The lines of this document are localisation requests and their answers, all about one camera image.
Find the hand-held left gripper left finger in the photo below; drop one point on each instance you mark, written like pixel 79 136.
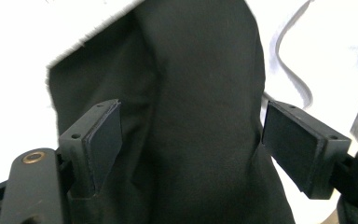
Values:
pixel 96 146

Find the dark cloth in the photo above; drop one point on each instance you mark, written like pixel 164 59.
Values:
pixel 199 93

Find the white mesh laundry bag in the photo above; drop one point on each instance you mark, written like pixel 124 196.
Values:
pixel 323 46

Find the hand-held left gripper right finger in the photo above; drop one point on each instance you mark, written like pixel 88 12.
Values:
pixel 301 149

